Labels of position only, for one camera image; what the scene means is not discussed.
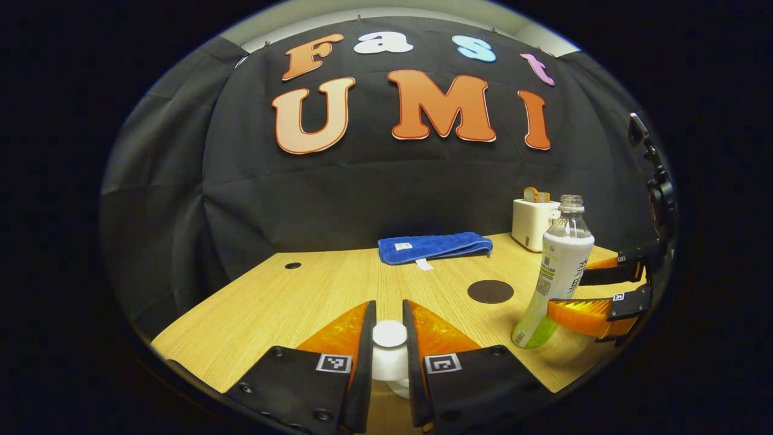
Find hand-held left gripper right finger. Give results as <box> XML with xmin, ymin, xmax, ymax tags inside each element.
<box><xmin>402</xmin><ymin>299</ymin><xmax>553</xmax><ymax>431</ymax></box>

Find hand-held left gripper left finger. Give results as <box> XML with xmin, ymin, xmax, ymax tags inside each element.
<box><xmin>223</xmin><ymin>300</ymin><xmax>377</xmax><ymax>434</ymax></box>

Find blue towel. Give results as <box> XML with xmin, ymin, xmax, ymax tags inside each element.
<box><xmin>378</xmin><ymin>232</ymin><xmax>493</xmax><ymax>271</ymax></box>

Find white green water bottle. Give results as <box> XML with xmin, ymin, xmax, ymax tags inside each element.
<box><xmin>512</xmin><ymin>195</ymin><xmax>595</xmax><ymax>350</ymax></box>

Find dark round coaster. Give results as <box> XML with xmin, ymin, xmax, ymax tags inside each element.
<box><xmin>467</xmin><ymin>279</ymin><xmax>515</xmax><ymax>305</ymax></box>

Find white toaster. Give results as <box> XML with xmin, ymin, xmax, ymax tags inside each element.
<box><xmin>512</xmin><ymin>198</ymin><xmax>561</xmax><ymax>253</ymax></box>

